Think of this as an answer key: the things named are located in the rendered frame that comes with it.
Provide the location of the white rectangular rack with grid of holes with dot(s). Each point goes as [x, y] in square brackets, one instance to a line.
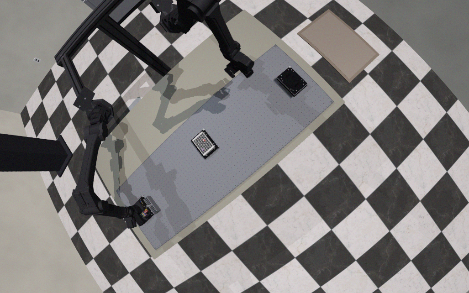
[207, 145]

